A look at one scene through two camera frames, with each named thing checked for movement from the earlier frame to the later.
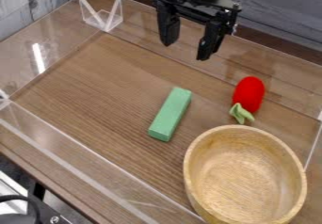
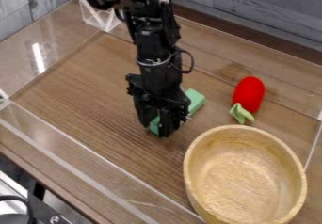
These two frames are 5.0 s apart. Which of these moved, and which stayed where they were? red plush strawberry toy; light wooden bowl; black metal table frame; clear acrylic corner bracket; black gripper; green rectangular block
Moved: green rectangular block; black gripper
Stayed: red plush strawberry toy; light wooden bowl; black metal table frame; clear acrylic corner bracket
